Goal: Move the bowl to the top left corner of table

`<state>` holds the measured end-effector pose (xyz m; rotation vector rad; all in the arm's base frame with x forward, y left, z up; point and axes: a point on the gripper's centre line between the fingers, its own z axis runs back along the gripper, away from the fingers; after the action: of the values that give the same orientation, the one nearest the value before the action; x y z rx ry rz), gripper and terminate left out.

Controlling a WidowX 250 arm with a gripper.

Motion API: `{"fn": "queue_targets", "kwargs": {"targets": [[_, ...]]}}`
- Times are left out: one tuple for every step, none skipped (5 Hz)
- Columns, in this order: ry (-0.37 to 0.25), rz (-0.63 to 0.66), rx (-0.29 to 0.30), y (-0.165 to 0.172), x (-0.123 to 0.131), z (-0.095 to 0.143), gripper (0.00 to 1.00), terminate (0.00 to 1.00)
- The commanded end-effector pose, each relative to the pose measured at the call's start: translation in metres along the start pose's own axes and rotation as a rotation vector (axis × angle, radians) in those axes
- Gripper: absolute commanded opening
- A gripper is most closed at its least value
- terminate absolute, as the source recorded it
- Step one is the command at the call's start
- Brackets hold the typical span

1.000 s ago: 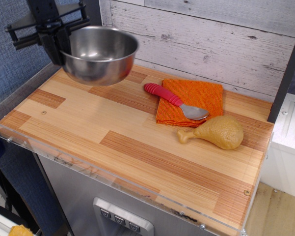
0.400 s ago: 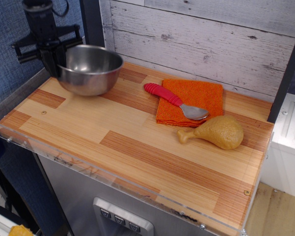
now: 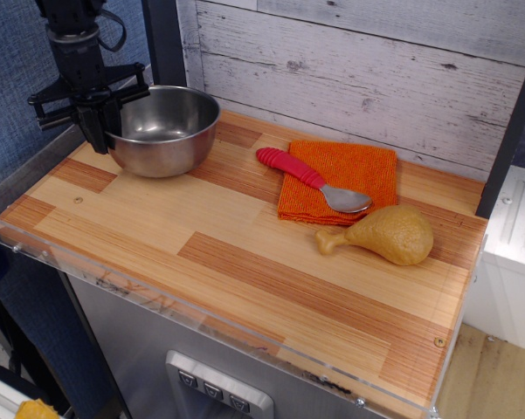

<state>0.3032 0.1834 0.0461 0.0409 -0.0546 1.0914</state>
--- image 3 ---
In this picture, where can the stainless steel bowl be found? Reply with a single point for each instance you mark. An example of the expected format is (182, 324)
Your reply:
(169, 132)

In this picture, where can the plastic toy chicken drumstick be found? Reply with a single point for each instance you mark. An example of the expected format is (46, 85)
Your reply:
(401, 234)

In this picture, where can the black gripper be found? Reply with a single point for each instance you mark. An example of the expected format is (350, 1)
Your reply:
(87, 92)

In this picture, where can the dark right shelf post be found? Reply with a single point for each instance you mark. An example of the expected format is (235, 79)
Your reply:
(504, 158)

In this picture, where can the white appliance at right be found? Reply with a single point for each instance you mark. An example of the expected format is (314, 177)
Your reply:
(495, 303)

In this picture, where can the silver button control panel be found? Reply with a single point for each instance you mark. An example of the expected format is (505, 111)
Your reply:
(201, 391)

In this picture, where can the dark left shelf post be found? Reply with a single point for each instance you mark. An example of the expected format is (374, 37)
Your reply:
(164, 42)

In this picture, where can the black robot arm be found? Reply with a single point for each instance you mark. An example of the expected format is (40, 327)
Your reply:
(78, 19)

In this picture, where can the red handled metal spoon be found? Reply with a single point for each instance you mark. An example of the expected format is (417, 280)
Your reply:
(340, 200)

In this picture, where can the orange folded cloth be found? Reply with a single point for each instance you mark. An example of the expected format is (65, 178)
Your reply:
(365, 169)

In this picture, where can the stainless steel cabinet front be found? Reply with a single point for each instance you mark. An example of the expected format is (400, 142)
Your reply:
(135, 337)

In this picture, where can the dark shelf post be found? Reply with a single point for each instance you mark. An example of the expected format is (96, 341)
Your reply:
(504, 158)
(164, 42)

